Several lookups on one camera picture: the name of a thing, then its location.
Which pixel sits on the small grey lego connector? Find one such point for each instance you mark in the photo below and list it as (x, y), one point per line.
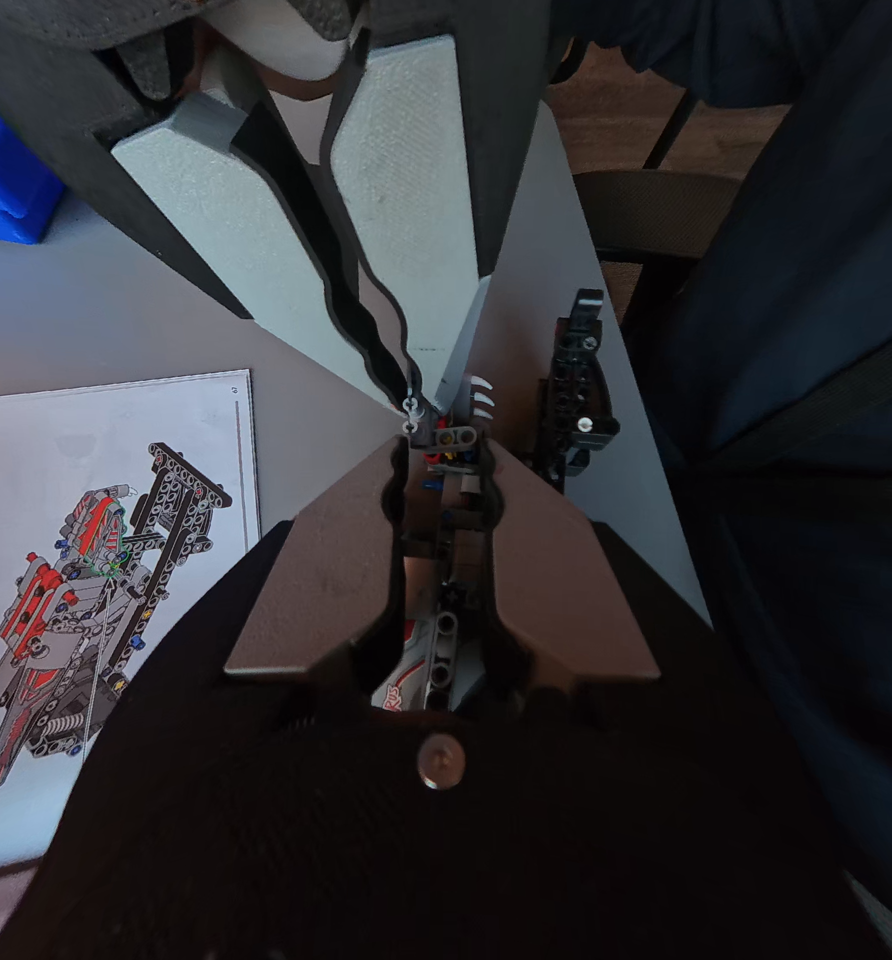
(414, 412)

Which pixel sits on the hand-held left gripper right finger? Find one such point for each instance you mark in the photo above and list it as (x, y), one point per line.
(566, 585)

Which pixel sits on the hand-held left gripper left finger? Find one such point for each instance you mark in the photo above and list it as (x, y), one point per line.
(318, 577)

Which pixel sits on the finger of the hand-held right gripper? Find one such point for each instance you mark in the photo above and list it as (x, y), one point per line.
(408, 187)
(228, 210)

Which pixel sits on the black red lego truck model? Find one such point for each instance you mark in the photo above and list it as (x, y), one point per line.
(573, 390)

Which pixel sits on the lego instruction booklet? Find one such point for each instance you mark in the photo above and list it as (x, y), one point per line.
(78, 435)

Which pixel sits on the black chair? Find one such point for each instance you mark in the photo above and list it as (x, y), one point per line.
(648, 202)

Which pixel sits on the blue plastic bin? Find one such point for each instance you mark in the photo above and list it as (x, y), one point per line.
(3, 172)

